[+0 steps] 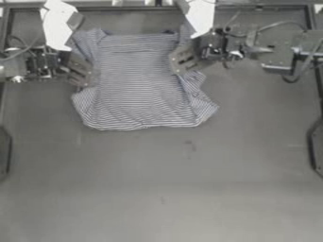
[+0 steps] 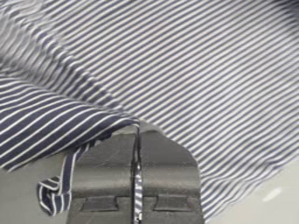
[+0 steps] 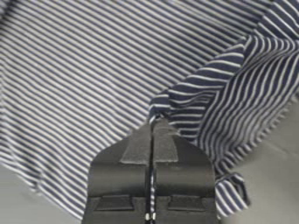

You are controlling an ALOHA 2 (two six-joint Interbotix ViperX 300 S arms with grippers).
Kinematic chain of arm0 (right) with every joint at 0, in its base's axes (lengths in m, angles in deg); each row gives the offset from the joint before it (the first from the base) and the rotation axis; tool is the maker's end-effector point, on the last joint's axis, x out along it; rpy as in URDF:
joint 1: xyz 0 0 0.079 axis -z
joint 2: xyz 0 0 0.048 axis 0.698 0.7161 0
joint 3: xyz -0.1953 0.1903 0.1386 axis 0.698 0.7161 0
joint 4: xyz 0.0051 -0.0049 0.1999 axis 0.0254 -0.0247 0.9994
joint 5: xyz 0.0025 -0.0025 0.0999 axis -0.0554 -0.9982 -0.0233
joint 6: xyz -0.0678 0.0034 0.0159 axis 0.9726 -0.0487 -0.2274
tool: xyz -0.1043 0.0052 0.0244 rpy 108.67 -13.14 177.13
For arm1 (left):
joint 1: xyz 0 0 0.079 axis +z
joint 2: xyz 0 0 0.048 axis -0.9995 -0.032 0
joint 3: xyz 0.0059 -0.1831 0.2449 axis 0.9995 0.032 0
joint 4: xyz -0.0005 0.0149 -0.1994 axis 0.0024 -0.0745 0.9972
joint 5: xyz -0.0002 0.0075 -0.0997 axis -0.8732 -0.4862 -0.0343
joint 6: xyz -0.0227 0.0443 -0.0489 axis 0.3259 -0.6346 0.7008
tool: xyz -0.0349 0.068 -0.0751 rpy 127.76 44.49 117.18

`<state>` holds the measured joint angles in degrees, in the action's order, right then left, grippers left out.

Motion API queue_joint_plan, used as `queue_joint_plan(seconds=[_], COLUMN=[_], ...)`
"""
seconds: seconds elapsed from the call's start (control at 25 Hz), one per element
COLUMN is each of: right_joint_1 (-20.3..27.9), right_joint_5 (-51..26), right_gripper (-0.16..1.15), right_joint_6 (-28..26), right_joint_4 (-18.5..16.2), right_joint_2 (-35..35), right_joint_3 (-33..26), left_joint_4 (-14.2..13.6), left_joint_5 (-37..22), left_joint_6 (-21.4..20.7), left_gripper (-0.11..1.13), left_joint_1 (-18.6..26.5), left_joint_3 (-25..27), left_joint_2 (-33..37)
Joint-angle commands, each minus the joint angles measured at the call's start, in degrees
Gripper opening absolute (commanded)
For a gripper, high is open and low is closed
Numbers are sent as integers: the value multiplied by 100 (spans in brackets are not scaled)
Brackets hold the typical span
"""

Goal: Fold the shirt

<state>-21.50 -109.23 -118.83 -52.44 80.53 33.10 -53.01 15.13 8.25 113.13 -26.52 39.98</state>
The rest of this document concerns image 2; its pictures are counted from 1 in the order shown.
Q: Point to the navy white striped t-shirt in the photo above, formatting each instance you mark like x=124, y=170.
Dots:
x=176, y=58

